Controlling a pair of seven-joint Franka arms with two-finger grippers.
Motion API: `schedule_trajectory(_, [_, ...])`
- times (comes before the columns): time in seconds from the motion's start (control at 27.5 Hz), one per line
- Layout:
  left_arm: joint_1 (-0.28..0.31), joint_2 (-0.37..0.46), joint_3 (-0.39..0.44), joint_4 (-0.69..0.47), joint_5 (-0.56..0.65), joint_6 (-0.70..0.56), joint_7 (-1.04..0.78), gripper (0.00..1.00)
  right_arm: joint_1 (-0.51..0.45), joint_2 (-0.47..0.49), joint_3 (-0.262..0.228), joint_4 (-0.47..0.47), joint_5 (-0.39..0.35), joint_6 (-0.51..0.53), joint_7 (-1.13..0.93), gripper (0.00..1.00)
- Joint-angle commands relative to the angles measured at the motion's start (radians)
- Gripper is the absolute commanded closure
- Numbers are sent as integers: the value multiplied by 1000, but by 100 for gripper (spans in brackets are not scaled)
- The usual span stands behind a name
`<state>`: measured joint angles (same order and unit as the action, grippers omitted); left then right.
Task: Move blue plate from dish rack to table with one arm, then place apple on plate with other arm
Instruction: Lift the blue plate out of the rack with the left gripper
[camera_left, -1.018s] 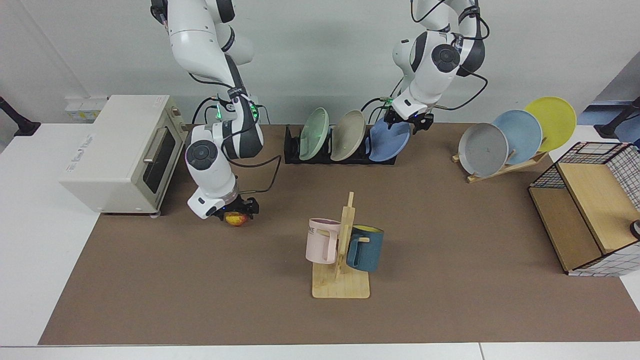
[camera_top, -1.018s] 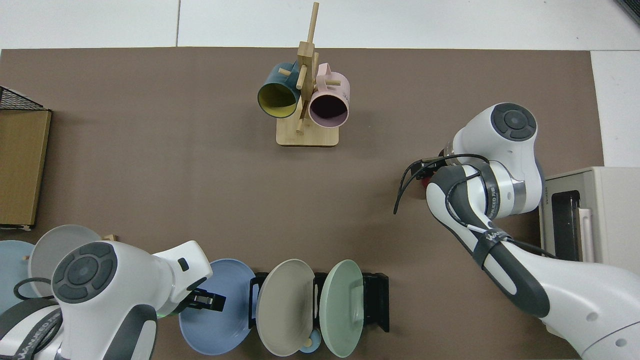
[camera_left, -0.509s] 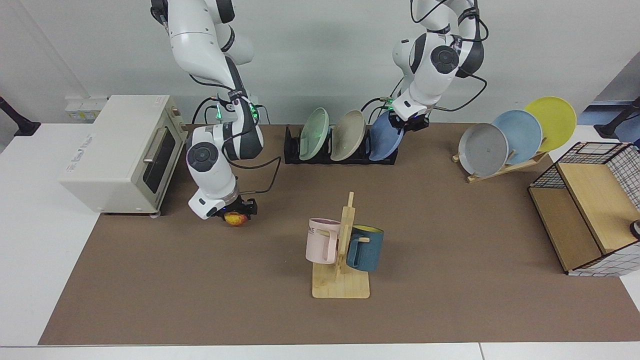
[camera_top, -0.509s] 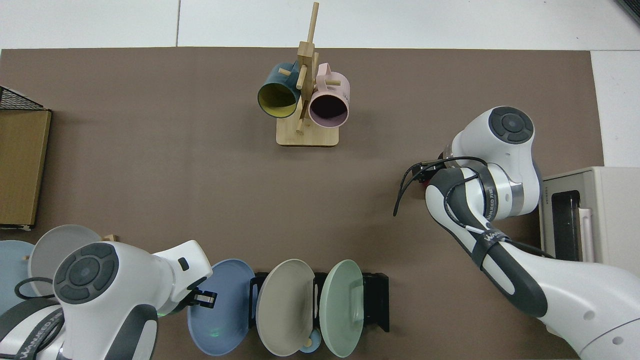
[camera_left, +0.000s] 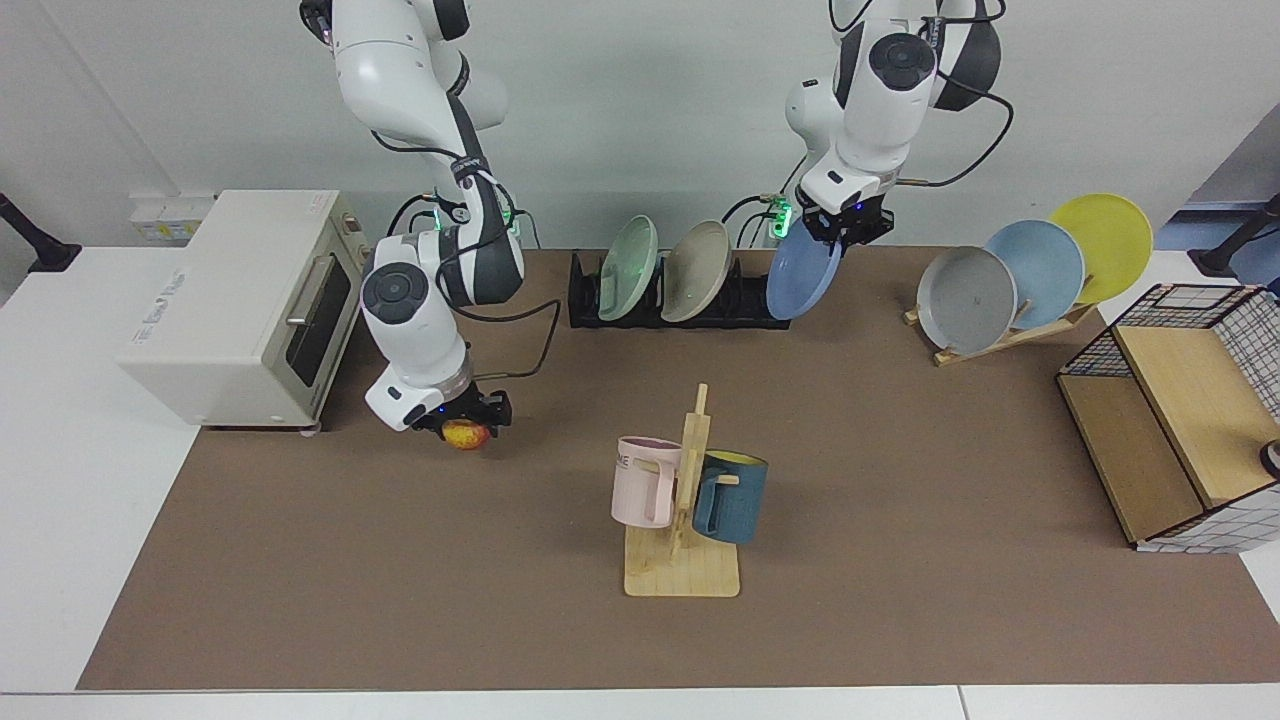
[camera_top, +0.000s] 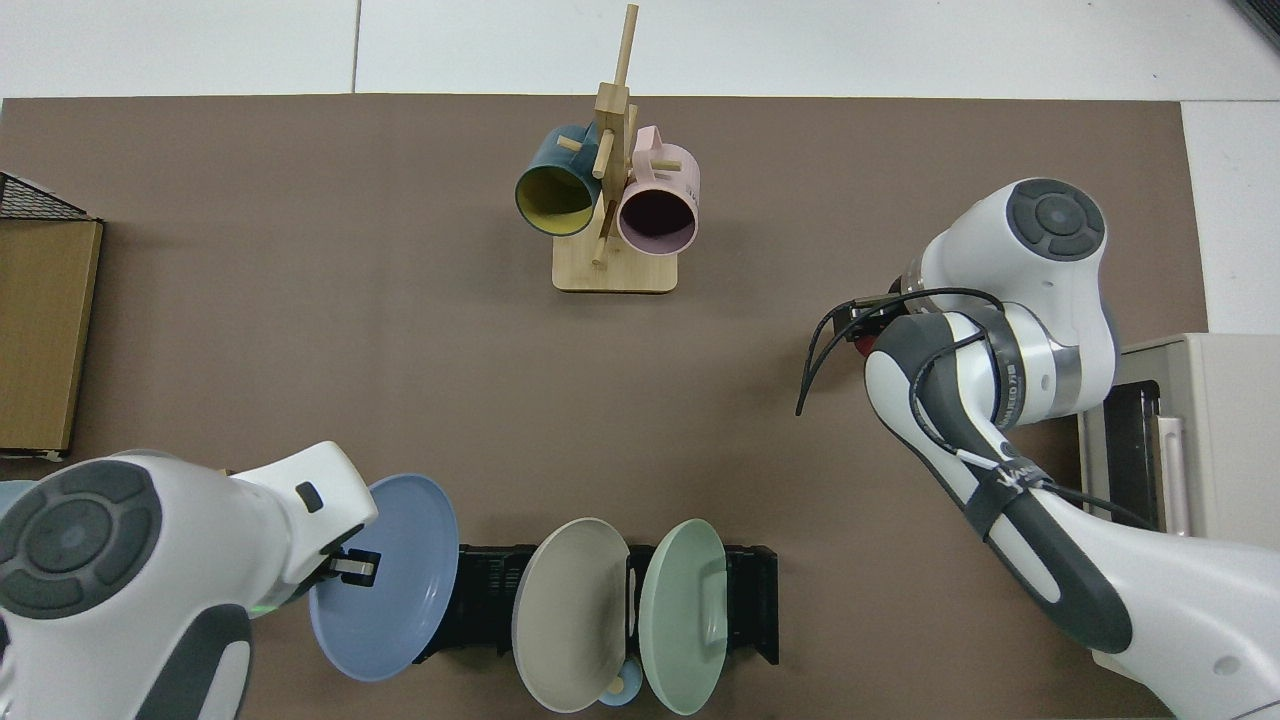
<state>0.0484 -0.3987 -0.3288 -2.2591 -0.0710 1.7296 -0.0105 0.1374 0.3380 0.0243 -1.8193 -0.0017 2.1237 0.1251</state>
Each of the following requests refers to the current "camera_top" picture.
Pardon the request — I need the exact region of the pale toaster oven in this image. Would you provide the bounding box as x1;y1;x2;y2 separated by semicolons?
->
1078;333;1280;681

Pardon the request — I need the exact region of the pink cup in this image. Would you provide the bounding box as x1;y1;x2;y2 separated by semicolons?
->
616;126;701;255

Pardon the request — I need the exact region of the pale green plate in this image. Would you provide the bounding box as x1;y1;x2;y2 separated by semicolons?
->
638;518;729;716

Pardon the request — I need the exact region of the brown table cloth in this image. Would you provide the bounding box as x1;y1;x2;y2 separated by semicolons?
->
0;95;1211;720

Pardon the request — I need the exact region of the dark teal cup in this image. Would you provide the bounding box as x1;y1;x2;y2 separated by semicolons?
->
514;123;604;238

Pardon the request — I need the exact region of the wire basket with wooden floor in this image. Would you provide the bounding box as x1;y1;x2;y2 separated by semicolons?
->
0;172;104;461

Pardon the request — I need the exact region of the black dish rack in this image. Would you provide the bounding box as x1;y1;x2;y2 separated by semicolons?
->
415;543;780;666

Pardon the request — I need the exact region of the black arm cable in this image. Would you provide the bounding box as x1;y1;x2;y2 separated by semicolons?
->
795;287;1161;531

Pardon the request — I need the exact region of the beige plate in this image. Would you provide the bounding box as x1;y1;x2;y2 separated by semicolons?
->
511;517;632;714

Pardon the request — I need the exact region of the small blue round thing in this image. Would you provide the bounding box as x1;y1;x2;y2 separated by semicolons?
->
597;655;644;708

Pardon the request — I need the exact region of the dark grey bar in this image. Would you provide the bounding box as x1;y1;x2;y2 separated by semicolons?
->
1228;0;1280;51

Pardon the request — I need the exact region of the wooden cup stand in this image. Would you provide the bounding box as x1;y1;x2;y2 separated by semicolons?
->
552;4;680;294

